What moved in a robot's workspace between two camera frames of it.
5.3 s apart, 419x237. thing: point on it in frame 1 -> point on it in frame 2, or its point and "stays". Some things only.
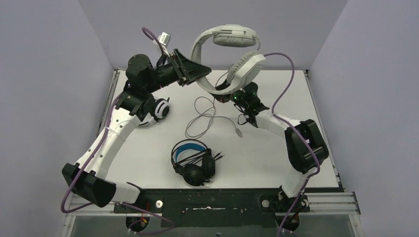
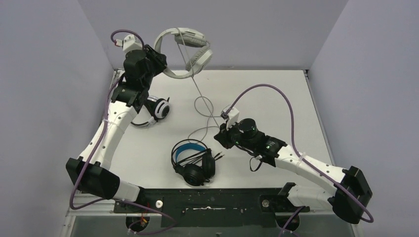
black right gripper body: x=237 y=99 -> x=231 y=137
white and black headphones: x=161 y=108 stays
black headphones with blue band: x=192 y=159 stays
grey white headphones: x=247 y=69 -> x=186 y=36
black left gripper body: x=181 y=67 -> x=156 y=57
